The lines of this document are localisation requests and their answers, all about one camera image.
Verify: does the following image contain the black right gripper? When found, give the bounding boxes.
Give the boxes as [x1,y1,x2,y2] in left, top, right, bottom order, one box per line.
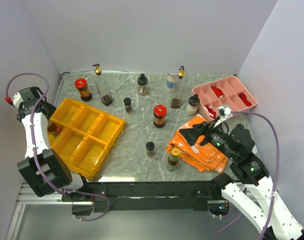
[178,115,236,160]

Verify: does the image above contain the green-label sauce bottle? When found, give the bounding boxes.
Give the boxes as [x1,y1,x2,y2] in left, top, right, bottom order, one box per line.
[166,147,180,171]
[47,120,61,138]

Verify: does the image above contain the tall oil bottle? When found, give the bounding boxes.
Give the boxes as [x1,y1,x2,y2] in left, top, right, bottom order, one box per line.
[93,63,113,106]
[170,65,185,109]

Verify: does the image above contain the red-lid sauce jar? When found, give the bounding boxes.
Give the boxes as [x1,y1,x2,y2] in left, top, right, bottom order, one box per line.
[153,104,167,128]
[74,78,92,102]

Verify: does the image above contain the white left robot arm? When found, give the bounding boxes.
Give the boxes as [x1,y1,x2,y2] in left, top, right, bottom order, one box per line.
[12,86,92,201]

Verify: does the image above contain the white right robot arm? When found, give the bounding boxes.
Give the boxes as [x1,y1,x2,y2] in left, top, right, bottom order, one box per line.
[179,122,304,240]

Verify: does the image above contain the red sock in tray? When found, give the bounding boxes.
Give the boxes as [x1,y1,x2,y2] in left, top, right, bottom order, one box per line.
[205,105,216,119]

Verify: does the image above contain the black-lid jar white powder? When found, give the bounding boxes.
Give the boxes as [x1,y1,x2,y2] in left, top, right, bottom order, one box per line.
[186,94,200,116]

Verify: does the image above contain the orange tie-dye cloth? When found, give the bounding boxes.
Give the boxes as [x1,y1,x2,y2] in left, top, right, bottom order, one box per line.
[166,114,229,173]

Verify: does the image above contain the red-lid sauce jar back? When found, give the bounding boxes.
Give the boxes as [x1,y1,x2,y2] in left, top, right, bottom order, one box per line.
[74,78,92,102]

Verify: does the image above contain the red sock middle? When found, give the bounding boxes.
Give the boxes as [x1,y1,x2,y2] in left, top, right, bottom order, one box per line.
[211,86,225,99]

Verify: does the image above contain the yellow compartment bin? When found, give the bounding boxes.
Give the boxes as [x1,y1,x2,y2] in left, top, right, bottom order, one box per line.
[48,98,126,181]

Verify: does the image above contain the pink compartment tray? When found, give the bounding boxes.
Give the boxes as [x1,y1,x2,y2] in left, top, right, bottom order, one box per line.
[192,75,257,121]

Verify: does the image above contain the black-cap spice shaker front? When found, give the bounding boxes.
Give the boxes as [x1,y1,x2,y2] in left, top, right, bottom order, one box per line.
[145,141,155,157]

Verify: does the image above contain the black-cap spice shaker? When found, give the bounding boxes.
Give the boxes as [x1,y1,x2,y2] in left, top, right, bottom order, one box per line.
[145,141,155,157]
[123,97,133,114]

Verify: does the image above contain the red sock right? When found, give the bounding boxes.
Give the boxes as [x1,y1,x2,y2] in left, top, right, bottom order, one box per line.
[238,93,252,107]

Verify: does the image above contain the blue-label clear jar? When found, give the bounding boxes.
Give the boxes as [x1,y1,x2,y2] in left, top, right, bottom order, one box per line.
[166,69,178,93]

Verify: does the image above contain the black-lid jar brown powder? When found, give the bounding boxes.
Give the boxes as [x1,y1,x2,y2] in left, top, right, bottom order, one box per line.
[137,73,148,96]

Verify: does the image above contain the black-cap spice shaker back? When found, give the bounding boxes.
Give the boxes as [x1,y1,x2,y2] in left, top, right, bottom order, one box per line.
[123,97,133,114]

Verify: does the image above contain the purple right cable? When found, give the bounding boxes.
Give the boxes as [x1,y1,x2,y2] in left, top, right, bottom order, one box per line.
[211,111,281,240]

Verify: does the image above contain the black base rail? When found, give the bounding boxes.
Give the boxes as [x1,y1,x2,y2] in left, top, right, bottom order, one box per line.
[61,180,232,214]

